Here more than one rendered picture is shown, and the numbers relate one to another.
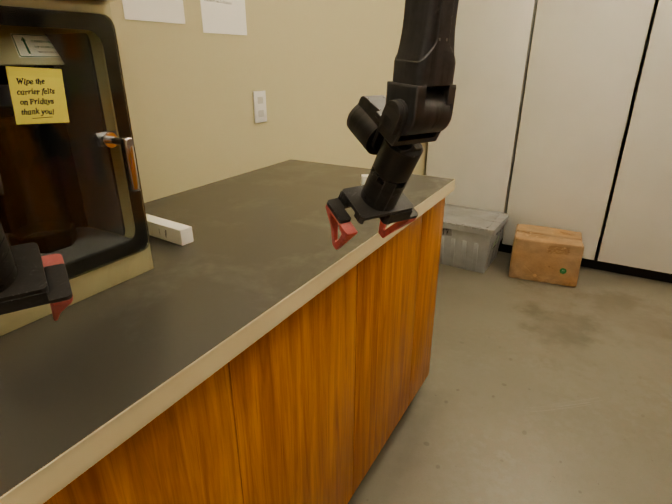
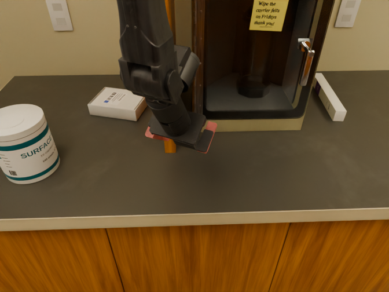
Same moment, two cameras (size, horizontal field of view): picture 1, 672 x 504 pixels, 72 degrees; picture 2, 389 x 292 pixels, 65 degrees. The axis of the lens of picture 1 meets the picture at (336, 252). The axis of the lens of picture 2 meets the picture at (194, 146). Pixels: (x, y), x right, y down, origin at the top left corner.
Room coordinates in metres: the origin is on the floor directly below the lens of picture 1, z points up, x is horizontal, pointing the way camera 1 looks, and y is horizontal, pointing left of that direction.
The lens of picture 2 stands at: (0.18, -0.09, 1.47)
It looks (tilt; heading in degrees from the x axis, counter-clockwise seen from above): 39 degrees down; 58
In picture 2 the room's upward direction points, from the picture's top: straight up
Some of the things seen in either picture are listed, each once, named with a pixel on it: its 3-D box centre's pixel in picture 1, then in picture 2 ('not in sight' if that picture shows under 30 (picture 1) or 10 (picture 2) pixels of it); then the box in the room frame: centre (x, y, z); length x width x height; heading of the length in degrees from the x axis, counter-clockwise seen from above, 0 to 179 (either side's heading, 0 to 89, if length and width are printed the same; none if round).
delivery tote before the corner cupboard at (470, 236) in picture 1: (455, 236); not in sight; (3.08, -0.85, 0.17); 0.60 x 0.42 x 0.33; 58
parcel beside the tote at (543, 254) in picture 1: (545, 253); not in sight; (2.81, -1.38, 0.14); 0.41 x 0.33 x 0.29; 66
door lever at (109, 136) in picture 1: (123, 162); (304, 64); (0.77, 0.35, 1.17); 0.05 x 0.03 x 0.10; 60
